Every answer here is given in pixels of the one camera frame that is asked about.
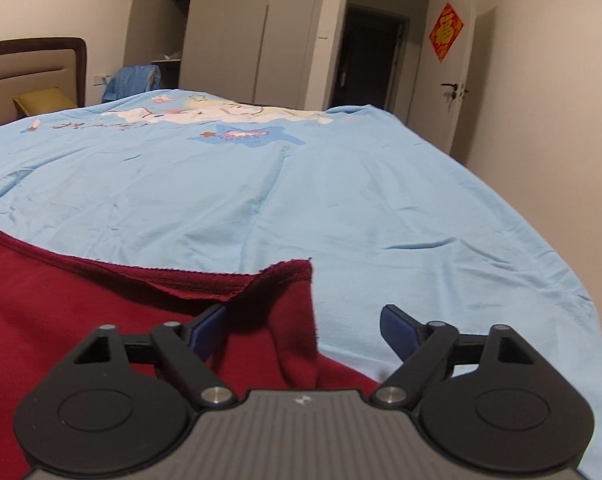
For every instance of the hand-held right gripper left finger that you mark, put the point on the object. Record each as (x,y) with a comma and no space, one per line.
(208,331)

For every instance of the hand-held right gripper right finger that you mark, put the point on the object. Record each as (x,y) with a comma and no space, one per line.
(397,329)

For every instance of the dark red sweater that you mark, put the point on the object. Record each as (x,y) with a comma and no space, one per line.
(56,310)

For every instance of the blue hanging clothes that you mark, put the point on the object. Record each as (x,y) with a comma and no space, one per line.
(131,82)

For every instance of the light blue printed blanket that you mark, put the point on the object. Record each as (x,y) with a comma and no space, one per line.
(381,200)

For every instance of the white room door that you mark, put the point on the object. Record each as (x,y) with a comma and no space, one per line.
(446,110)

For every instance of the olive green pillow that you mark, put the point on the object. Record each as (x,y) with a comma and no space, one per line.
(43,102)

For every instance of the grey wardrobe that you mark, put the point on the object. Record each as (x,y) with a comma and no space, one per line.
(231,35)

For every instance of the brown padded headboard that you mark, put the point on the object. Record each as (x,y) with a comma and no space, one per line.
(26,70)

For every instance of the red diamond wall decoration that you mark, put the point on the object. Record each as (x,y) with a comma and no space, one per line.
(446,31)

